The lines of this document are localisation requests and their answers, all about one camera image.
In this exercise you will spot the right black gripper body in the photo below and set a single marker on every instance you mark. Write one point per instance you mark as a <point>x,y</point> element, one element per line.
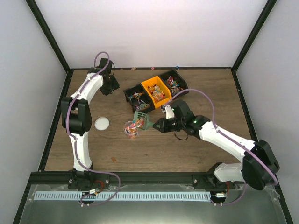
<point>178,126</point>

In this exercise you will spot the light blue slotted cable duct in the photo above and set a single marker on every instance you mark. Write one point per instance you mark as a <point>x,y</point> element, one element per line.
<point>196,196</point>

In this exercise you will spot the orange candy bin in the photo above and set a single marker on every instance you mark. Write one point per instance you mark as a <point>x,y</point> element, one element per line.
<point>157,90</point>

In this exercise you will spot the green plastic scoop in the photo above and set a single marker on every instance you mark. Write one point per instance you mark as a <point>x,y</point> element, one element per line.
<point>142,120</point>

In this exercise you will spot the white round cup lid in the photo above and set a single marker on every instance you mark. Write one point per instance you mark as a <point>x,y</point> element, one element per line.
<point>101,123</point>

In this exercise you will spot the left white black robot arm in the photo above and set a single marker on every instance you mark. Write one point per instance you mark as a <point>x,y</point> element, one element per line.
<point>76,114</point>

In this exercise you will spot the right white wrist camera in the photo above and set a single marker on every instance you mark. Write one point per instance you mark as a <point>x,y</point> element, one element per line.
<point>169,112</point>

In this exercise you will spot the clear plastic cup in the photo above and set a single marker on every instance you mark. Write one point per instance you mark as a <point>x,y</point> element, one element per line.
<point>130,130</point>

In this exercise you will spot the black candy bin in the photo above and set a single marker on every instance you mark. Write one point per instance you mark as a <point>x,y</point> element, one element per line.
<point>139,99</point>
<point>174,82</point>

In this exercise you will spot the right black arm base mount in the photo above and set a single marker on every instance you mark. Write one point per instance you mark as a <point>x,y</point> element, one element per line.
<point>207,181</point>

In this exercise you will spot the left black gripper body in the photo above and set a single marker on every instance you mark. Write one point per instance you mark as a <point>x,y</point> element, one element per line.
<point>109,86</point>

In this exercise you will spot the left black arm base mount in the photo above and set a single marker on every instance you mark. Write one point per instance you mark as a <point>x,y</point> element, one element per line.
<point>88,181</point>

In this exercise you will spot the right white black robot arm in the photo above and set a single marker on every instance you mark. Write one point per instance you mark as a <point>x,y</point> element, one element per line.
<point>257,165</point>

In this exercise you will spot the black aluminium frame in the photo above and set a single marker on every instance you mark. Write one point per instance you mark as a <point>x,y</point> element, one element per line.
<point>61,177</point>

